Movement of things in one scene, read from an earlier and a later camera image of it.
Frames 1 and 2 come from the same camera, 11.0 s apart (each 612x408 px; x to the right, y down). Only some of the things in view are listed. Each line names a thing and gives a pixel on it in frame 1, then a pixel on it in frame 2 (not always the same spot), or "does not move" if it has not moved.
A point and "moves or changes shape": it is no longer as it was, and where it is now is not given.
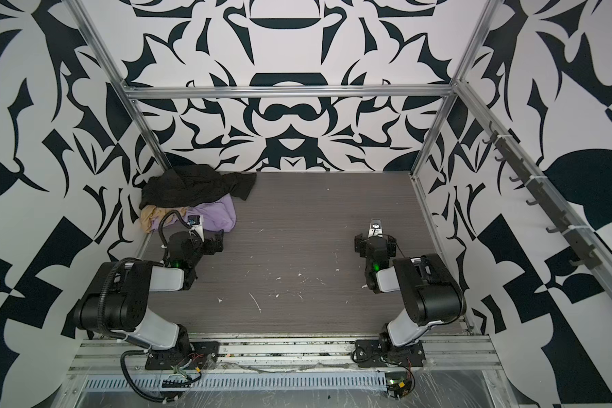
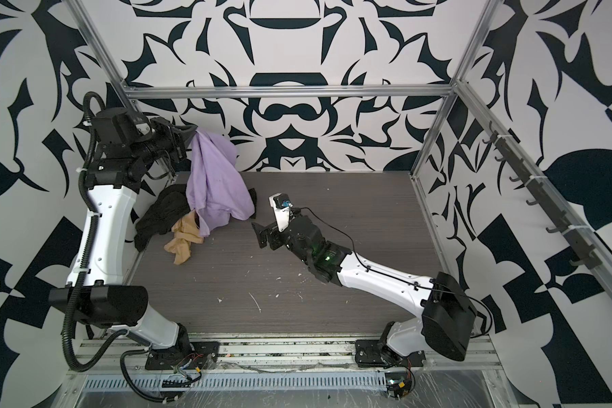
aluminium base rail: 287,354 does not move
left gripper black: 218,241 to 185,133
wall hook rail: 583,247 does not move
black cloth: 193,184 to 170,204
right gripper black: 363,245 to 265,234
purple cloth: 218,215 moves or changes shape
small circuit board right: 398,384 does not move
